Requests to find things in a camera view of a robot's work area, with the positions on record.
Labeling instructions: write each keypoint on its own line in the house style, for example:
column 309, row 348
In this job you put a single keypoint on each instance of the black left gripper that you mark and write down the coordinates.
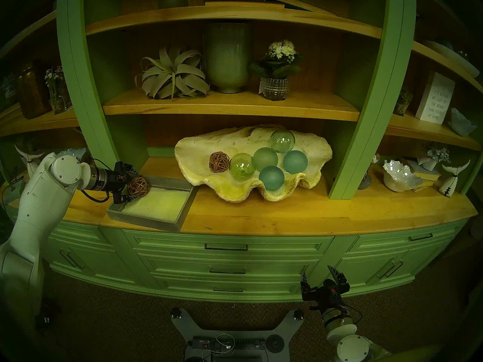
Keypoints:
column 117, row 181

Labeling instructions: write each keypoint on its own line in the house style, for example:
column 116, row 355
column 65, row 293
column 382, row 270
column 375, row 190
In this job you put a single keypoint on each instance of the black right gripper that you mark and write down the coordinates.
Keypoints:
column 326, row 294

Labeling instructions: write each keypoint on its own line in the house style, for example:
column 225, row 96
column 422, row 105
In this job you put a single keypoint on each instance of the woven rattan ball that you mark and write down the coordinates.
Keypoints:
column 139, row 186
column 219, row 161

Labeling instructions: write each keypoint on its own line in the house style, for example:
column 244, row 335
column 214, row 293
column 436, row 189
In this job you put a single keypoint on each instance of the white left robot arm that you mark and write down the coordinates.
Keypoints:
column 37, row 210

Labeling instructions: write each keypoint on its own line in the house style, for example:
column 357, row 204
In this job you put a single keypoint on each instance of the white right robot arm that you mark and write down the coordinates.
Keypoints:
column 353, row 346

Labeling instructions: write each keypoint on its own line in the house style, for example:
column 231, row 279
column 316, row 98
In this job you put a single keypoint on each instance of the white ruffled shell bowl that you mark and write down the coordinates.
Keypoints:
column 75, row 153
column 400, row 176

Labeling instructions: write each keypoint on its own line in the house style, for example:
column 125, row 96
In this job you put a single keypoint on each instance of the giant clam shell bowl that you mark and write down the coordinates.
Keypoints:
column 196, row 154

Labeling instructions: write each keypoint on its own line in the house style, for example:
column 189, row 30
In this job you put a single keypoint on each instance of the white ruffled ceramic bowl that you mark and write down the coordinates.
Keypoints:
column 462, row 125

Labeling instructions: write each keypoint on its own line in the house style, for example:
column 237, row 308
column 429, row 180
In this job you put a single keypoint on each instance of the grey metal square tray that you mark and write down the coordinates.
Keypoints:
column 162, row 206

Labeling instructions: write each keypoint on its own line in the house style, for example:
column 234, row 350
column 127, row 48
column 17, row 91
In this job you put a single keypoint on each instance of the green wooden shelf cabinet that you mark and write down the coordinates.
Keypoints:
column 264, row 252

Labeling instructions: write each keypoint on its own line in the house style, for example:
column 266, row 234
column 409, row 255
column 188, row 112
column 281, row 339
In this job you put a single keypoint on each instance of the black round base disc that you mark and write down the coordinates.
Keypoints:
column 274, row 343

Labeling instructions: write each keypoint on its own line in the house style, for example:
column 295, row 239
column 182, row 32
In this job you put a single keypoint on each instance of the black power strip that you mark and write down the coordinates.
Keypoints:
column 241, row 343

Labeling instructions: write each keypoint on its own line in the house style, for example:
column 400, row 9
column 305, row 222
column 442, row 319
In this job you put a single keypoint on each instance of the white whale tail figurine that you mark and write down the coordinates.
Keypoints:
column 26, row 155
column 449, row 186

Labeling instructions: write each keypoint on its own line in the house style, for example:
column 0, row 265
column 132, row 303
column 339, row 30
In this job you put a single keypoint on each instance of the small flowers in glass jar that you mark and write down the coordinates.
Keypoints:
column 58, row 103

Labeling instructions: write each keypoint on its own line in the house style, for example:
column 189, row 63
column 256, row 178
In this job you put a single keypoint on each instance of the small figurine on stone base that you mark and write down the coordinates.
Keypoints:
column 365, row 182

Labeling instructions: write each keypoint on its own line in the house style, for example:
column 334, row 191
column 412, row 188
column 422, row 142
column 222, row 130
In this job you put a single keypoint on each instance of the frosted teal glass ball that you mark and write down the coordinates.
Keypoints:
column 265, row 157
column 295, row 161
column 271, row 178

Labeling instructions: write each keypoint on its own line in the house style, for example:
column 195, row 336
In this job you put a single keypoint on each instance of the clear green glass ball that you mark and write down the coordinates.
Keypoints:
column 282, row 140
column 242, row 166

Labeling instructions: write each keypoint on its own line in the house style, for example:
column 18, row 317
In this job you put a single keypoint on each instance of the grey-green air plant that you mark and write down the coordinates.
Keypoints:
column 173, row 76

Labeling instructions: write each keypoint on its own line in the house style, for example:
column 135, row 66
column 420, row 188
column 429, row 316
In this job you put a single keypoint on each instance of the brown glass jug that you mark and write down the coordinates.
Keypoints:
column 34, row 93

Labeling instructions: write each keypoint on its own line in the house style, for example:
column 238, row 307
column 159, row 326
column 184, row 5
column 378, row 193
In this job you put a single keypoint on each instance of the yellowed old book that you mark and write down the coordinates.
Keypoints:
column 424, row 186

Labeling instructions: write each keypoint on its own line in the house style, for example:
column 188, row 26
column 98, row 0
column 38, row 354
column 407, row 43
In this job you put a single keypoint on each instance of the grey-blue old book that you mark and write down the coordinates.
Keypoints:
column 428, row 173

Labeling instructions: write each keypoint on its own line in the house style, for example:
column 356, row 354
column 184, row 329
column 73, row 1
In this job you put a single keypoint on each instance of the pale flowers in white pot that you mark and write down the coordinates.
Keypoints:
column 430, row 163

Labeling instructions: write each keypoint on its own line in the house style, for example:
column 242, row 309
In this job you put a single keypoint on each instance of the large pale green vase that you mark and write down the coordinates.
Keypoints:
column 228, row 55

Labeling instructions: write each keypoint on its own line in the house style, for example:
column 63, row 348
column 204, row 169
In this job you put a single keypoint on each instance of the white flowers in glass vase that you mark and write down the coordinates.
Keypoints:
column 275, row 88

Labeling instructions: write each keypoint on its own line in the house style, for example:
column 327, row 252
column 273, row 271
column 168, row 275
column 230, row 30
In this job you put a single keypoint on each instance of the dark green sphere ornament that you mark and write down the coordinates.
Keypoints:
column 173, row 1

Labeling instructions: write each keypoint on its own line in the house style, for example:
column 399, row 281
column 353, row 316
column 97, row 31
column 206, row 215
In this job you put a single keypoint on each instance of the small dark potted plant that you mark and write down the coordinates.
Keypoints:
column 402, row 106

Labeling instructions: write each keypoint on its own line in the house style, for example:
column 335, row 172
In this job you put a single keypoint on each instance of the white quote sign block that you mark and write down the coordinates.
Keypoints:
column 434, row 101

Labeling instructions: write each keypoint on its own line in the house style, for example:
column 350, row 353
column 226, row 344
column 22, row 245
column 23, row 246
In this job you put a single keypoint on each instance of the flat tan book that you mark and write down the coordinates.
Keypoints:
column 245, row 4

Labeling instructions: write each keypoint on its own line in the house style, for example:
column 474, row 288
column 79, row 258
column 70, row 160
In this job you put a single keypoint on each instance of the slanted old book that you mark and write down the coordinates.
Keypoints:
column 298, row 3

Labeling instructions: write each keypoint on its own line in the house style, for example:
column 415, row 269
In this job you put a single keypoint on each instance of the large white plate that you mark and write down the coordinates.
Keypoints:
column 453, row 57

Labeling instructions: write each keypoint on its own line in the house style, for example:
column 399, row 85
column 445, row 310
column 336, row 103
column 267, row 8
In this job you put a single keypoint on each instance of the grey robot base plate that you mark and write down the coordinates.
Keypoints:
column 188, row 329

